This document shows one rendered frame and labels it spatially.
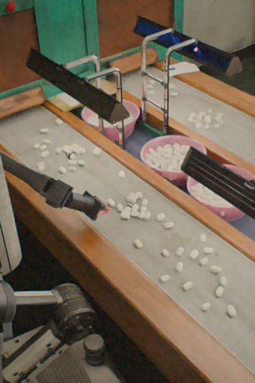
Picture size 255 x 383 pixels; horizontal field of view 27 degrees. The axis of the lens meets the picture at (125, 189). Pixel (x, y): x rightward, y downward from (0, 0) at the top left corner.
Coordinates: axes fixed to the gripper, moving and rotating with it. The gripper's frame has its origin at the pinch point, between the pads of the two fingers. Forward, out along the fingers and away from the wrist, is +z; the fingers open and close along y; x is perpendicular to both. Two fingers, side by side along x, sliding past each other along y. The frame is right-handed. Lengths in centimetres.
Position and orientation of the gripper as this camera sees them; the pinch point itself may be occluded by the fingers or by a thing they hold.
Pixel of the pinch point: (106, 210)
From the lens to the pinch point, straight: 186.6
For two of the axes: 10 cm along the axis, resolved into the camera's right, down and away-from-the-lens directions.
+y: -5.9, -4.7, 6.6
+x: -5.0, 8.5, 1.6
